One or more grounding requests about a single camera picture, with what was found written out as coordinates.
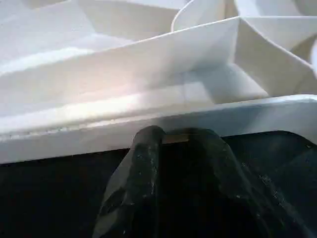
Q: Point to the white plastic table top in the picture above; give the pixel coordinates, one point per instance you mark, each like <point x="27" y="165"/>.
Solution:
<point x="123" y="74"/>

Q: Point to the black work mat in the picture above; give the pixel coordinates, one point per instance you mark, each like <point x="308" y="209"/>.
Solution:
<point x="49" y="198"/>

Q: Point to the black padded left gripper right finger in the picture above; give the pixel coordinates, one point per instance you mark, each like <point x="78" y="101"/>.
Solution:
<point x="218" y="188"/>

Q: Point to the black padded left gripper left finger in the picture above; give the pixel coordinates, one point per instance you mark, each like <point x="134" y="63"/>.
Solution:
<point x="133" y="188"/>

